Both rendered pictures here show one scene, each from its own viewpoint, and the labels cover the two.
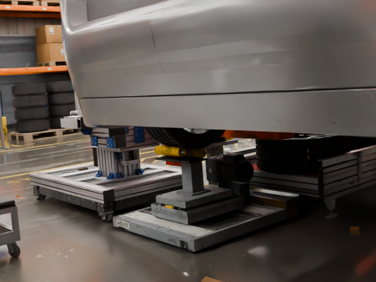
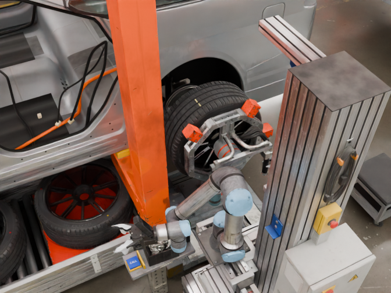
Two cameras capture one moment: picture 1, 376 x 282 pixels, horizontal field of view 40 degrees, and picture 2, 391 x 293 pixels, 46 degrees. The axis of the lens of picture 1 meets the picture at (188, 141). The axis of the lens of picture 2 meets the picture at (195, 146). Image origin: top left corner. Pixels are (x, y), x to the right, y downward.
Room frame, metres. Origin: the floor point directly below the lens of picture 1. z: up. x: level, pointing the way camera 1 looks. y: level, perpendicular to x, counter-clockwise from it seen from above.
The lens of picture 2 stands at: (5.44, 0.37, 2.99)
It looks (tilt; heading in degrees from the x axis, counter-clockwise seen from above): 46 degrees down; 193
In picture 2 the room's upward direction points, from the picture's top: straight up
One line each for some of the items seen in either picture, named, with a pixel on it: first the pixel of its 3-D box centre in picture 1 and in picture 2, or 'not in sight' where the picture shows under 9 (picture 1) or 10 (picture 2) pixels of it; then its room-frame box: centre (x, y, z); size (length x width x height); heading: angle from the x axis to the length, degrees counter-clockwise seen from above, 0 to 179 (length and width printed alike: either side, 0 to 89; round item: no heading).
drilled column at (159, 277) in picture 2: (216, 171); (156, 274); (4.06, -0.21, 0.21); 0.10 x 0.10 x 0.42; 40
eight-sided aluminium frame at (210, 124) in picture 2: not in sight; (223, 147); (3.42, 0.10, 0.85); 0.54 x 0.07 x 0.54; 130
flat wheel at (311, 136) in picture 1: (301, 149); (85, 200); (3.72, -0.82, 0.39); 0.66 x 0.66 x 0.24
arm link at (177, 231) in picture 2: not in sight; (178, 229); (4.33, 0.04, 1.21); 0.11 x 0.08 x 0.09; 115
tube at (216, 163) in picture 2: not in sight; (220, 145); (3.58, 0.10, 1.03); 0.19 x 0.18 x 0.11; 40
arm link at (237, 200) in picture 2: not in sight; (233, 222); (4.22, 0.27, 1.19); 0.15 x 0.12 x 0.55; 25
